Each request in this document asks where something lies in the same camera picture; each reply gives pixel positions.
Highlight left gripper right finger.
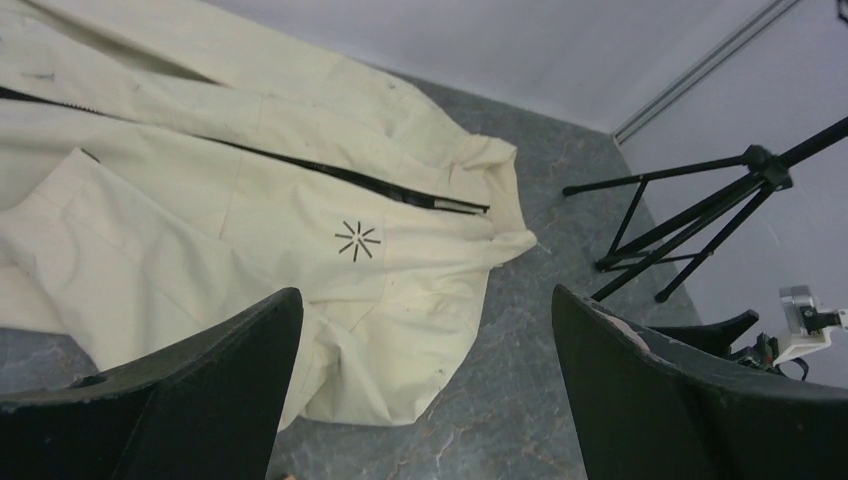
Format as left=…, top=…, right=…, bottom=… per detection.
left=551, top=286, right=847, bottom=479

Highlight cream zip-up jacket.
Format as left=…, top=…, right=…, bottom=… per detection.
left=1, top=1, right=536, bottom=426

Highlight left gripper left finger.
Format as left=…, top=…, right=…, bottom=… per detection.
left=1, top=288, right=304, bottom=479

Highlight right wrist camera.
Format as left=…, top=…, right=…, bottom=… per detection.
left=773, top=285, right=847, bottom=365

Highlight aluminium frame rail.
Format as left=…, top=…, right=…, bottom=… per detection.
left=612, top=1, right=798, bottom=144

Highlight black perforated music stand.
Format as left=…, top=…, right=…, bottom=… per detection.
left=563, top=0, right=848, bottom=305

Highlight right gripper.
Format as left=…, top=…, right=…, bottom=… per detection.
left=652, top=310, right=810, bottom=381

